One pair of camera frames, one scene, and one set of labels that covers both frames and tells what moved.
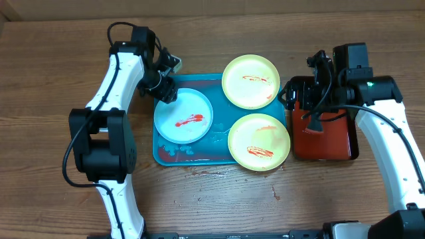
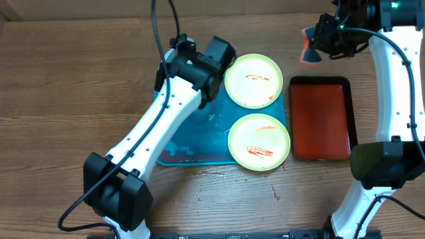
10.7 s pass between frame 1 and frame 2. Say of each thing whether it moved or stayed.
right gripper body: moved
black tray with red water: stayed
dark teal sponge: moved
